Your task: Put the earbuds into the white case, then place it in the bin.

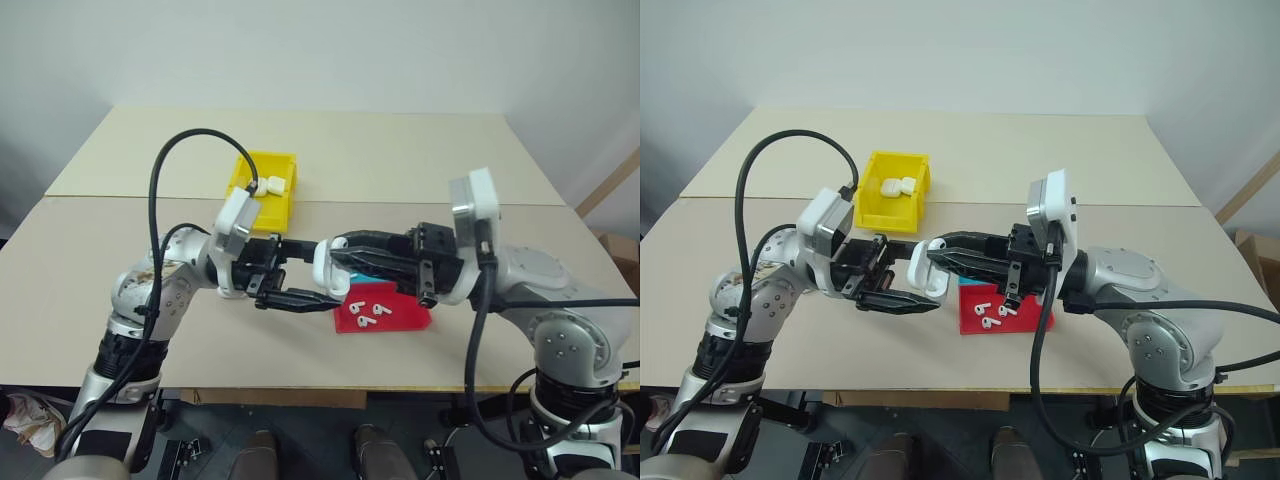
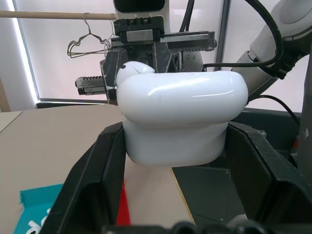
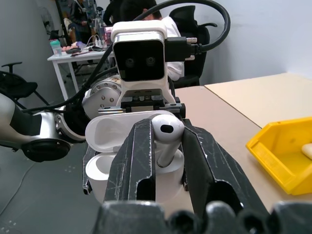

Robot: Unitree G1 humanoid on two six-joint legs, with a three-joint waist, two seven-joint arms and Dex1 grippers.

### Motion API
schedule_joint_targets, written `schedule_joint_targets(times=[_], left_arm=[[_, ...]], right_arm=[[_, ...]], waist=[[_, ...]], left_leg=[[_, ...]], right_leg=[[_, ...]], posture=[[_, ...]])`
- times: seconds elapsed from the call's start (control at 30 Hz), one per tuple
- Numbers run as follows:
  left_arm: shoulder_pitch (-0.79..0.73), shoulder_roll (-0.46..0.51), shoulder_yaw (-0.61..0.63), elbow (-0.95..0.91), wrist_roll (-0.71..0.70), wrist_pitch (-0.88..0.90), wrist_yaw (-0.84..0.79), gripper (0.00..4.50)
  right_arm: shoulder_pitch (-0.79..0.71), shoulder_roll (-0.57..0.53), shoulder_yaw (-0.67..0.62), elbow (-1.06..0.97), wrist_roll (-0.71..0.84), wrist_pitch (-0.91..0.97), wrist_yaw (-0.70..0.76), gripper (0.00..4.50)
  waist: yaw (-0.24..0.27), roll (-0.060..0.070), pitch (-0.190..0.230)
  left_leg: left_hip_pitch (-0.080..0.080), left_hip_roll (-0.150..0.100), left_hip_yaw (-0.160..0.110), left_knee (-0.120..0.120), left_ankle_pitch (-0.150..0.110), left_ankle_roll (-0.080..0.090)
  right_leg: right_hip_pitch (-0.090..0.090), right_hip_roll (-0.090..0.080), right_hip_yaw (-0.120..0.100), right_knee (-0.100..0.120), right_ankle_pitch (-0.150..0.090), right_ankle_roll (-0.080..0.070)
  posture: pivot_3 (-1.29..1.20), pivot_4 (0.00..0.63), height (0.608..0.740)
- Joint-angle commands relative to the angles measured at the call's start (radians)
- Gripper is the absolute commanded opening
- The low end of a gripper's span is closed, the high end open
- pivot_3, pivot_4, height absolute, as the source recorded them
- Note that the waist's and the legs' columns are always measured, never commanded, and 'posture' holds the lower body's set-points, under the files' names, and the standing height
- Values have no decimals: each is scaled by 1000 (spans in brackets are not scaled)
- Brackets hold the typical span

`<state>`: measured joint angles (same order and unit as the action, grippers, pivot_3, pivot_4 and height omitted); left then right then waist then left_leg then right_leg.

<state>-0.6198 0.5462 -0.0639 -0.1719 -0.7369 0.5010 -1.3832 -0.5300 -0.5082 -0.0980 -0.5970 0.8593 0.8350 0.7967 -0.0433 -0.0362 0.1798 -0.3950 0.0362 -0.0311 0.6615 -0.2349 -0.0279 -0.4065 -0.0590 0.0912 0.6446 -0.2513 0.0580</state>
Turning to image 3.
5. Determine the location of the white earbud charging case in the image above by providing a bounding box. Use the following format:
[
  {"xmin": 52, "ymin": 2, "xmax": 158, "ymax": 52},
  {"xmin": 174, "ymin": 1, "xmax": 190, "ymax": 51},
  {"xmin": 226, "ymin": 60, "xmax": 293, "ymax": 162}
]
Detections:
[{"xmin": 84, "ymin": 110, "xmax": 188, "ymax": 204}]

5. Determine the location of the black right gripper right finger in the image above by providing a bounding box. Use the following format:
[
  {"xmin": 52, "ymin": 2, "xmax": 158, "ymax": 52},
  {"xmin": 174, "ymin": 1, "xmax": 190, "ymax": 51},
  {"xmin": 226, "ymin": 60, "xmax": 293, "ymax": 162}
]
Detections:
[{"xmin": 181, "ymin": 126, "xmax": 270, "ymax": 215}]

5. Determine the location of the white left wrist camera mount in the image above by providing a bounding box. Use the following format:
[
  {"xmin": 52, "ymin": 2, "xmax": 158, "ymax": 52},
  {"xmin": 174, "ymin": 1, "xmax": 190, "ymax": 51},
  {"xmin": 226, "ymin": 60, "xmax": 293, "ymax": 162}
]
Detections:
[{"xmin": 111, "ymin": 20, "xmax": 176, "ymax": 106}]

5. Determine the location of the teal lidded drink bottle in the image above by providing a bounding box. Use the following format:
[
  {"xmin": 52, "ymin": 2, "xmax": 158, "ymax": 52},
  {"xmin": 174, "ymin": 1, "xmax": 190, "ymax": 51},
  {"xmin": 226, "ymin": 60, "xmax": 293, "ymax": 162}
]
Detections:
[{"xmin": 50, "ymin": 39, "xmax": 62, "ymax": 58}]

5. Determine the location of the white background desk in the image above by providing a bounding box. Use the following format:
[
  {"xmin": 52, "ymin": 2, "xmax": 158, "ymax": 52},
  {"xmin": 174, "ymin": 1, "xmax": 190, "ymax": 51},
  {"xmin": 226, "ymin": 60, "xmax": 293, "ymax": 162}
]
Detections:
[{"xmin": 47, "ymin": 47, "xmax": 115, "ymax": 101}]

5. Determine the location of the standing person in dark clothes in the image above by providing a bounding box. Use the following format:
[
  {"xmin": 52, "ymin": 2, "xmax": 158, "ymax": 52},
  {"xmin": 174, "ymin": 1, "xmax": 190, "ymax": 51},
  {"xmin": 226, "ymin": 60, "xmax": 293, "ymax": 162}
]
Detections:
[{"xmin": 70, "ymin": 0, "xmax": 91, "ymax": 44}]

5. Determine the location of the black chair with armrest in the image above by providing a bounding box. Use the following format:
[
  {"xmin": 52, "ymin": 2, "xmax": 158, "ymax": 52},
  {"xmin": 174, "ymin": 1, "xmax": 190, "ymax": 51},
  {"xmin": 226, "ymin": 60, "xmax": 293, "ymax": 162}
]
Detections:
[{"xmin": 0, "ymin": 61, "xmax": 51, "ymax": 110}]

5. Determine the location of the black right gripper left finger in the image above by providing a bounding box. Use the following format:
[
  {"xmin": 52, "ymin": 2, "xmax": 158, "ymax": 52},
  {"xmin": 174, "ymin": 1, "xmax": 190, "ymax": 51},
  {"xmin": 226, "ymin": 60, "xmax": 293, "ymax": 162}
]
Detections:
[{"xmin": 104, "ymin": 118, "xmax": 157, "ymax": 203}]

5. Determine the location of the black mesh office chair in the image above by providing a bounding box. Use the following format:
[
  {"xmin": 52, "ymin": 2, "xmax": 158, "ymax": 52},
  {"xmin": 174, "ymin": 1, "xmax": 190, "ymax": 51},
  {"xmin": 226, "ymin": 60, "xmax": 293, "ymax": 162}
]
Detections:
[{"xmin": 169, "ymin": 5, "xmax": 218, "ymax": 89}]

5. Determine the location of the seated person in white shirt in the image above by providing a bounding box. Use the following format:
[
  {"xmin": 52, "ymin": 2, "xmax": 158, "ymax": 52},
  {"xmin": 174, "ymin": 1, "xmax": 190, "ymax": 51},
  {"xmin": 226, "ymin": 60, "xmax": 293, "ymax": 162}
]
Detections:
[{"xmin": 119, "ymin": 0, "xmax": 185, "ymax": 81}]

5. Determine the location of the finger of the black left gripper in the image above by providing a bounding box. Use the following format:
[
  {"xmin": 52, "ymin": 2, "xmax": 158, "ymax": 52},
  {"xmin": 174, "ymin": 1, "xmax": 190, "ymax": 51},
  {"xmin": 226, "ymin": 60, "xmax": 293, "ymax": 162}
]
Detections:
[
  {"xmin": 82, "ymin": 145, "xmax": 96, "ymax": 195},
  {"xmin": 180, "ymin": 168, "xmax": 190, "ymax": 193}
]

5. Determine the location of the pink box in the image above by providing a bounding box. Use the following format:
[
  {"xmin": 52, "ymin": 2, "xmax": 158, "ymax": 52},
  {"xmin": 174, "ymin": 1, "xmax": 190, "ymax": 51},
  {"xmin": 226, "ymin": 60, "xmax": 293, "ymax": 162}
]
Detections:
[{"xmin": 104, "ymin": 26, "xmax": 114, "ymax": 46}]

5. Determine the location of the yellow plastic bin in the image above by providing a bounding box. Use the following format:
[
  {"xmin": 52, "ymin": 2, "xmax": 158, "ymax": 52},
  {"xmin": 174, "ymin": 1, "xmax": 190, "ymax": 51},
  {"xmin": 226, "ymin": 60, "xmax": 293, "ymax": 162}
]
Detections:
[{"xmin": 245, "ymin": 116, "xmax": 312, "ymax": 196}]

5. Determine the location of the cream object in bin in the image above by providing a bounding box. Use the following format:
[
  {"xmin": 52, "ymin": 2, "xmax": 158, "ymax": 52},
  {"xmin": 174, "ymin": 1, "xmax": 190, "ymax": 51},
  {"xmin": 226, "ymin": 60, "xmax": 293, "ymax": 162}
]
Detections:
[{"xmin": 301, "ymin": 143, "xmax": 312, "ymax": 160}]

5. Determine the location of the white earbud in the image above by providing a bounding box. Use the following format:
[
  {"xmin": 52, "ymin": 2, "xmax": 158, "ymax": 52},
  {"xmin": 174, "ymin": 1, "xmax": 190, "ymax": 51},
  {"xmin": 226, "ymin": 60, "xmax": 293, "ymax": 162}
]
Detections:
[{"xmin": 151, "ymin": 114, "xmax": 185, "ymax": 169}]

